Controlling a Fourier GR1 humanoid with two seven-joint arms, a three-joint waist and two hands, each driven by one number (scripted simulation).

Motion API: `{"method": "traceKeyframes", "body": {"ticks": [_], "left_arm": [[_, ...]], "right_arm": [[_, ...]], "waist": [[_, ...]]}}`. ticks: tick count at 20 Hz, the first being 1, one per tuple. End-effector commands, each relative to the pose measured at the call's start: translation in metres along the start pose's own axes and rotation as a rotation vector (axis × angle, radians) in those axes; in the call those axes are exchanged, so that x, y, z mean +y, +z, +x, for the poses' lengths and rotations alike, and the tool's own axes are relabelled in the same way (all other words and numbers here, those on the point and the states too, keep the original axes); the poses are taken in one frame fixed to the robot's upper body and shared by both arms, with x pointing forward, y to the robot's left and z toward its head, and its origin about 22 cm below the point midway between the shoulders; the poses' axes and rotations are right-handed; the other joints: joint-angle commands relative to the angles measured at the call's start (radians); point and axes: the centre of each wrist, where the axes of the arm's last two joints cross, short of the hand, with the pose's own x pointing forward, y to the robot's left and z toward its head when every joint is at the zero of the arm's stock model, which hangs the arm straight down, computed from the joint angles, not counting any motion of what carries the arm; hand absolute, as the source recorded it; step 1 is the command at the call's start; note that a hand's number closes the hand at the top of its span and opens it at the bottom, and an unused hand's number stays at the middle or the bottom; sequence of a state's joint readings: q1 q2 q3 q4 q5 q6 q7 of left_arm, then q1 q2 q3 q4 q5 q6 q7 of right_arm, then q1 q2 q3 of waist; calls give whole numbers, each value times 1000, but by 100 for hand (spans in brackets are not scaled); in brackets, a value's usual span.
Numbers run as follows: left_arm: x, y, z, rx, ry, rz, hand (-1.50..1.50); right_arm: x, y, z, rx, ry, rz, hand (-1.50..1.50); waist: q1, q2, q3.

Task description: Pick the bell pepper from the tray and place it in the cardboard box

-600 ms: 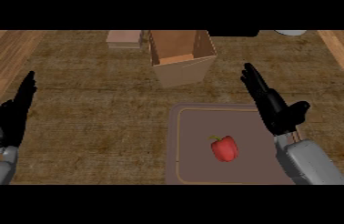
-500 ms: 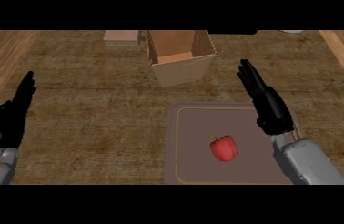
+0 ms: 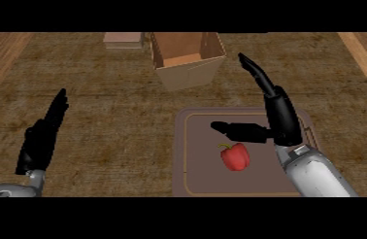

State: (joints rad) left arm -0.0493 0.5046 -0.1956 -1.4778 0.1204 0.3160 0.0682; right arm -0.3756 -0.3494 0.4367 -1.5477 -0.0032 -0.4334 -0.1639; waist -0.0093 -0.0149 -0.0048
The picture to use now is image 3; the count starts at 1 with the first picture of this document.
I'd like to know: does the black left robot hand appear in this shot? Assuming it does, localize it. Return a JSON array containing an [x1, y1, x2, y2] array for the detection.
[[14, 87, 70, 176]]

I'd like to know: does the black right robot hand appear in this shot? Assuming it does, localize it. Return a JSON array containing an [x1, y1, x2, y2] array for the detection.
[[209, 52, 303, 148]]

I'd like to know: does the red bell pepper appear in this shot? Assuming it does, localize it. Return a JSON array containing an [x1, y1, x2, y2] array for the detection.
[[218, 142, 252, 172]]

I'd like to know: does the brown tray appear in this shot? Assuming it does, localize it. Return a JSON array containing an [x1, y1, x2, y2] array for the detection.
[[171, 107, 321, 198]]

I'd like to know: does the open cardboard box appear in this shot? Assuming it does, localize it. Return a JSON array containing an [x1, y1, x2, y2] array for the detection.
[[148, 32, 228, 92]]

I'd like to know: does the small pale brown block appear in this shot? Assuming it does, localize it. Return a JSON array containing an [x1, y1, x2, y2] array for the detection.
[[101, 32, 144, 50]]

